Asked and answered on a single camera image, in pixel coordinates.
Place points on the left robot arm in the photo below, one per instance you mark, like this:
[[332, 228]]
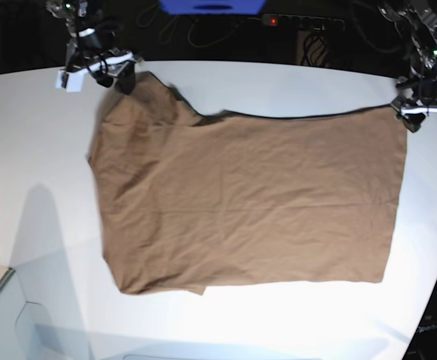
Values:
[[416, 22]]

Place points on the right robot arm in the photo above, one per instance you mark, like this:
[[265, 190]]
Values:
[[84, 16]]

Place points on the brown t-shirt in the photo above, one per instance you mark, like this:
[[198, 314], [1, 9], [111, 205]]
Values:
[[190, 201]]

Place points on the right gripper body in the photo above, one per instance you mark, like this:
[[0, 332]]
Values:
[[94, 53]]

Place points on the blue box at top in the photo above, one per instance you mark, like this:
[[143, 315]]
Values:
[[214, 7]]

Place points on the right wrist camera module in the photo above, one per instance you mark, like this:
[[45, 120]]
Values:
[[70, 82]]

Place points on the black power strip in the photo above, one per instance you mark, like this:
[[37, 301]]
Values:
[[293, 23]]

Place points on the white bin at corner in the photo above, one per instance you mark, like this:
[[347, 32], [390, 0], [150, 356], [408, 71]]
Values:
[[27, 330]]

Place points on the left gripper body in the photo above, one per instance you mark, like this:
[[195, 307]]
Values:
[[416, 95]]

